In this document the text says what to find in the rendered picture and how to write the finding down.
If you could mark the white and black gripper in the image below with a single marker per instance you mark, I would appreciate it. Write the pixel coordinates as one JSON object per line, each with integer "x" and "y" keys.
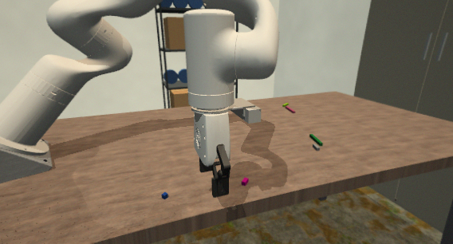
{"x": 212, "y": 139}

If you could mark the magenta rod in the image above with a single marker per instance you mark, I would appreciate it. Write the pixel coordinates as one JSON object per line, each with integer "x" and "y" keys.
{"x": 245, "y": 181}

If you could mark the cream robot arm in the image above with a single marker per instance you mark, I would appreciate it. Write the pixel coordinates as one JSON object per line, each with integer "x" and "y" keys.
{"x": 216, "y": 55}

